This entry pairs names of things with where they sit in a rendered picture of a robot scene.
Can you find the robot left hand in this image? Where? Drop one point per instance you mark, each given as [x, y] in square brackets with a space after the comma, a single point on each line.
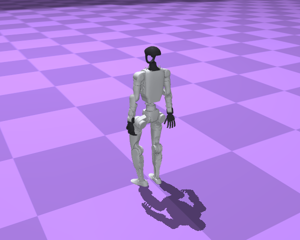
[130, 127]

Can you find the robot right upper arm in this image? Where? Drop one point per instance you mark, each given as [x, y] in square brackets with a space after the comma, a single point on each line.
[167, 82]

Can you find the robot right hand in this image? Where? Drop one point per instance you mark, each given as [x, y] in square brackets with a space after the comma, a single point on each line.
[170, 119]

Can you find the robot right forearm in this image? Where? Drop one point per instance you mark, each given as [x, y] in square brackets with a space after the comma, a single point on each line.
[168, 101]

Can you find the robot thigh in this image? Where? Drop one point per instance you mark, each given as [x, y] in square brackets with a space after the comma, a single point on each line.
[139, 123]
[156, 128]

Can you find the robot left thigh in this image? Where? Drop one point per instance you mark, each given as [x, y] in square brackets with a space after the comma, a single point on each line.
[139, 123]

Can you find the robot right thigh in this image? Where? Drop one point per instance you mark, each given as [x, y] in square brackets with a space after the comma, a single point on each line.
[156, 128]

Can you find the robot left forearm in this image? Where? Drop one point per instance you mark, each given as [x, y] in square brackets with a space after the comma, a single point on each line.
[132, 108]

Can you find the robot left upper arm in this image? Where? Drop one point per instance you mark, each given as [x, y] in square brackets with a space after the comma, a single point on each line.
[138, 77]

